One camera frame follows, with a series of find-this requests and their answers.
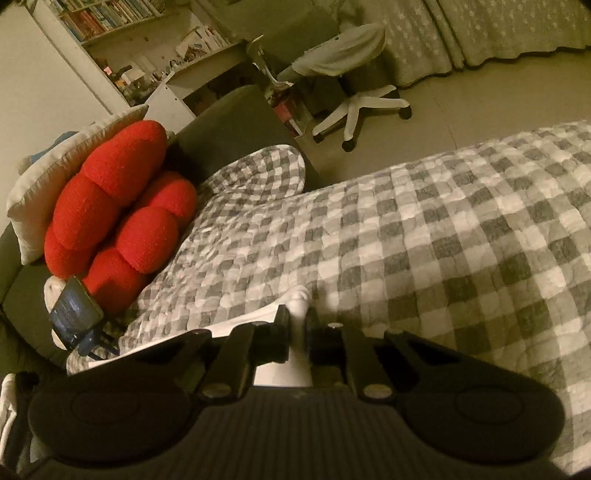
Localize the upper red puffy cushion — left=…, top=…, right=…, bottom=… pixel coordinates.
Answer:
left=44, top=120, right=167, bottom=279

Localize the stack of folded clothes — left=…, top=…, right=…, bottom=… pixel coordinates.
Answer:
left=1, top=371, right=43, bottom=479

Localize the grey star pattern curtain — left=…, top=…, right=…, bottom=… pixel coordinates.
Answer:
left=327, top=0, right=590, bottom=87

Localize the white swivel office chair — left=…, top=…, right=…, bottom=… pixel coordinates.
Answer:
left=246, top=5, right=412, bottom=152

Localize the grey white checkered bedspread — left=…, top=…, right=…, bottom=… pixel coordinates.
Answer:
left=64, top=120, right=591, bottom=476

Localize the lower red puffy cushion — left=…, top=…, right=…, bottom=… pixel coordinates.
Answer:
left=83, top=171, right=197, bottom=316

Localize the cream pillow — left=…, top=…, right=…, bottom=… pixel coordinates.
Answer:
left=6, top=105, right=148, bottom=265

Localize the white knit garment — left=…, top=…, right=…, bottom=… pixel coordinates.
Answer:
left=90, top=285, right=311, bottom=402

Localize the smartphone showing video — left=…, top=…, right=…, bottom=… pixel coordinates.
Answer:
left=49, top=276, right=104, bottom=352

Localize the cream plush toy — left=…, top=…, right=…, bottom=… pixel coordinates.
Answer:
left=43, top=276, right=67, bottom=351

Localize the white desk with clutter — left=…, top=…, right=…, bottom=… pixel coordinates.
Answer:
left=105, top=27, right=260, bottom=135

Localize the dark green sofa backrest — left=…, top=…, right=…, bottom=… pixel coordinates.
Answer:
left=1, top=226, right=68, bottom=378

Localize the dark green sofa armrest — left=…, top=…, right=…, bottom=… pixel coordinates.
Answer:
left=163, top=85, right=300, bottom=193

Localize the black phone stand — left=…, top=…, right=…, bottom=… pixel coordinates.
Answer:
left=76, top=322, right=120, bottom=361

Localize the red puffy cushion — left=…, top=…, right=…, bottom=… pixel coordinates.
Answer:
left=44, top=120, right=167, bottom=279
left=83, top=171, right=197, bottom=316

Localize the wall bookshelf with books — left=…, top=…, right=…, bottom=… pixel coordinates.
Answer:
left=44, top=0, right=192, bottom=46

